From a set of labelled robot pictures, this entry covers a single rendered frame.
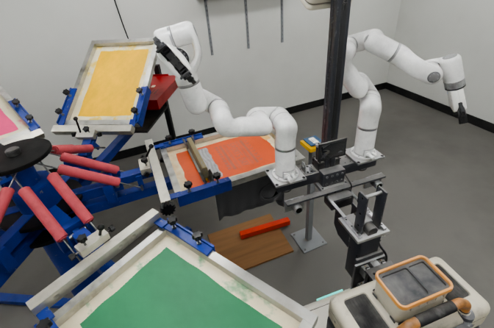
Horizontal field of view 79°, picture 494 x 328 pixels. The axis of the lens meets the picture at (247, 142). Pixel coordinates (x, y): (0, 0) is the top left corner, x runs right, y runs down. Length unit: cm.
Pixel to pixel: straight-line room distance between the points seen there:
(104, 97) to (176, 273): 151
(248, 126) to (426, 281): 86
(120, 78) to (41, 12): 133
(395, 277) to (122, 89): 204
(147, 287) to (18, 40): 287
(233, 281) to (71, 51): 294
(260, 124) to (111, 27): 260
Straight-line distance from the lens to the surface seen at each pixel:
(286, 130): 128
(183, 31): 108
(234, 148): 203
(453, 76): 150
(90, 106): 248
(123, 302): 138
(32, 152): 177
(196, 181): 179
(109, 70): 261
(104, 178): 177
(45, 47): 367
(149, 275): 141
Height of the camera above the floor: 204
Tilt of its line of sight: 31 degrees down
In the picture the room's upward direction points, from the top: 5 degrees counter-clockwise
